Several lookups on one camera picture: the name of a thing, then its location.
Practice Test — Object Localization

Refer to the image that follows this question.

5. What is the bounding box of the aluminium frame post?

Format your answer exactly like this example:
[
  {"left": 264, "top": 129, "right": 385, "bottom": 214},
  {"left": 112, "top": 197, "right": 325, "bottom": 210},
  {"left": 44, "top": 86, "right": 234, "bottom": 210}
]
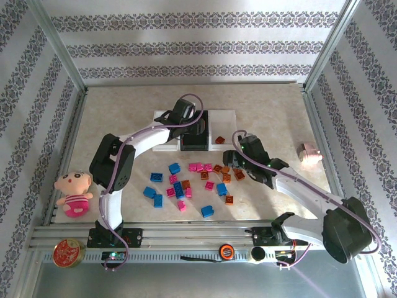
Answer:
[
  {"left": 26, "top": 0, "right": 88, "bottom": 93},
  {"left": 304, "top": 0, "right": 363, "bottom": 93}
]

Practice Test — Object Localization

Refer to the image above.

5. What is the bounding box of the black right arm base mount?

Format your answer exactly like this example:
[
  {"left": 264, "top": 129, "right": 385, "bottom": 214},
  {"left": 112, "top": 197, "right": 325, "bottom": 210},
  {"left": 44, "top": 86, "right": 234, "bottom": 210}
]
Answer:
[{"left": 252, "top": 226, "right": 308, "bottom": 248}]

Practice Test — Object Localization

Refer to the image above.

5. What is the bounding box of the plush doll pink striped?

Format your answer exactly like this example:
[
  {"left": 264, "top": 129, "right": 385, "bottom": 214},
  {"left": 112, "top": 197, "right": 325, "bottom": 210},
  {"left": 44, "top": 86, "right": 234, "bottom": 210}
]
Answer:
[{"left": 54, "top": 169, "right": 94, "bottom": 219}]

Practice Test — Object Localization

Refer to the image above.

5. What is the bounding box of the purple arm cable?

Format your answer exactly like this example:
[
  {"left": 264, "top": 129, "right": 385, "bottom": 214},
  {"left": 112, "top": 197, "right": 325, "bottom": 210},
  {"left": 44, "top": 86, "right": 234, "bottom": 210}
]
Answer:
[
  {"left": 232, "top": 129, "right": 382, "bottom": 271},
  {"left": 99, "top": 94, "right": 204, "bottom": 273}
]

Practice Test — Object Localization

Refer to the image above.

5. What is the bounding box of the grey metal sheet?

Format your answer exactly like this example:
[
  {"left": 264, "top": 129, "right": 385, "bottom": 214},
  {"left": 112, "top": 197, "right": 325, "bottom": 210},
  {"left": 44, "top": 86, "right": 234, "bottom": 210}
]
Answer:
[{"left": 30, "top": 262, "right": 378, "bottom": 298}]

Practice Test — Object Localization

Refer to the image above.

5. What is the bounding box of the white plastic container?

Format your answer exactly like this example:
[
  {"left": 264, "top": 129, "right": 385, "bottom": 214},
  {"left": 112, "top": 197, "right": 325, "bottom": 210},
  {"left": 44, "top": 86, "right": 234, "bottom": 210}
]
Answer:
[
  {"left": 151, "top": 110, "right": 181, "bottom": 152},
  {"left": 207, "top": 109, "right": 239, "bottom": 152}
]

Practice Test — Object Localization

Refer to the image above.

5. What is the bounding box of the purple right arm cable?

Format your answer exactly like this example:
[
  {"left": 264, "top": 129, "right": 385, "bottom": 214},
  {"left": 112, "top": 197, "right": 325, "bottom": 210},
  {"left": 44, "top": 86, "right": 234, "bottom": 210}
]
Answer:
[{"left": 232, "top": 129, "right": 382, "bottom": 271}]

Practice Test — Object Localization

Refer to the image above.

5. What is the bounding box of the red yellow wire bundle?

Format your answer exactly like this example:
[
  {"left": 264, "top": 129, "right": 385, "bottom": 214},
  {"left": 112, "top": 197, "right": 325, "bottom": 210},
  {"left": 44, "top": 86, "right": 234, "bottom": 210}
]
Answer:
[{"left": 275, "top": 238, "right": 300, "bottom": 260}]

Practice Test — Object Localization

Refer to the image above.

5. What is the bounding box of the aluminium side rail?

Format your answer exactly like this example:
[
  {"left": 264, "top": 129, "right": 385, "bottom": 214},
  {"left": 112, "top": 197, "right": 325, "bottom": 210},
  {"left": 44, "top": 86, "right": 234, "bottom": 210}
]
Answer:
[
  {"left": 43, "top": 88, "right": 89, "bottom": 226},
  {"left": 301, "top": 88, "right": 347, "bottom": 202}
]

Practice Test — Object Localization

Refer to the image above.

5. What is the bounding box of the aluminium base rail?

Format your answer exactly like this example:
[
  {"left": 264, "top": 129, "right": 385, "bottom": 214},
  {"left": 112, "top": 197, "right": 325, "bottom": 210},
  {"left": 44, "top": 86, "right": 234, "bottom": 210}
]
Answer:
[{"left": 29, "top": 220, "right": 365, "bottom": 251}]

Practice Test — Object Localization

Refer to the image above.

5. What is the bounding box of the pink grey small toy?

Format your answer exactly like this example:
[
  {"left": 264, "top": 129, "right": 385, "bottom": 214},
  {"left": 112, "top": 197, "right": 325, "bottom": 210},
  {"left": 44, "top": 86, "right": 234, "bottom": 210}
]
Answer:
[{"left": 297, "top": 142, "right": 323, "bottom": 164}]

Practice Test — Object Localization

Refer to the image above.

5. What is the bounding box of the slotted grey cable duct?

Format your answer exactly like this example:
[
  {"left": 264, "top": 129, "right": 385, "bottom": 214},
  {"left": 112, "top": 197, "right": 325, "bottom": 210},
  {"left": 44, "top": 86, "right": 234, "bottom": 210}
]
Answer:
[{"left": 42, "top": 250, "right": 300, "bottom": 264}]

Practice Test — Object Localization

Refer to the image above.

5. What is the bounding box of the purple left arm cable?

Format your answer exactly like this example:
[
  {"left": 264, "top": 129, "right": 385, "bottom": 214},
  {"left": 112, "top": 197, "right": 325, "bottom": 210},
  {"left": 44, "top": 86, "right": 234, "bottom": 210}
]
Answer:
[{"left": 99, "top": 94, "right": 204, "bottom": 273}]

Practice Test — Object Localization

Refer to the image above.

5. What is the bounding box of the orange black tape measure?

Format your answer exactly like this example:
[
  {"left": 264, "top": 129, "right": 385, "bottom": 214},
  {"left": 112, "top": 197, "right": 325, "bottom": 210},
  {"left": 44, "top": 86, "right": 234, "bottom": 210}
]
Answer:
[{"left": 218, "top": 244, "right": 234, "bottom": 260}]

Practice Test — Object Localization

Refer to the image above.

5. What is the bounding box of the red gold round tin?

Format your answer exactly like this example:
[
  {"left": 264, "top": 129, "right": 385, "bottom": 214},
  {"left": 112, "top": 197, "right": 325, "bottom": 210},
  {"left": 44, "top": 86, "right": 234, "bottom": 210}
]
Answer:
[{"left": 52, "top": 238, "right": 86, "bottom": 268}]

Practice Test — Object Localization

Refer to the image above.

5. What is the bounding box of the controller board with lights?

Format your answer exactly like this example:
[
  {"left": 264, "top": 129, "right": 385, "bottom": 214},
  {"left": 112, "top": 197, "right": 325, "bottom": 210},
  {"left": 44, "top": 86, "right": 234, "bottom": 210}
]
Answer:
[{"left": 102, "top": 251, "right": 127, "bottom": 261}]

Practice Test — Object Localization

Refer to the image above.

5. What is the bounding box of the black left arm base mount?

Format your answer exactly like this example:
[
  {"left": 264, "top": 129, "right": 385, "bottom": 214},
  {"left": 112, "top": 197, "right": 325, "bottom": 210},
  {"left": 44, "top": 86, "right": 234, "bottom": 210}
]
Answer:
[{"left": 87, "top": 220, "right": 143, "bottom": 249}]

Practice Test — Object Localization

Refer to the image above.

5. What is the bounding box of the aluminium back rail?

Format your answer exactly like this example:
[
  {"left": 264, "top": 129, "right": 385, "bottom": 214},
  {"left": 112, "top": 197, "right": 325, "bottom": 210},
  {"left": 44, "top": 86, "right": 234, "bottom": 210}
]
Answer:
[{"left": 84, "top": 80, "right": 306, "bottom": 88}]

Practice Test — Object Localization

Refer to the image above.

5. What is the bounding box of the black strap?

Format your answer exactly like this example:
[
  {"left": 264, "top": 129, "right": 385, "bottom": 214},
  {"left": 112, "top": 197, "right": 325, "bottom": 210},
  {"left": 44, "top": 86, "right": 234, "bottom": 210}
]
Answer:
[{"left": 181, "top": 255, "right": 218, "bottom": 263}]

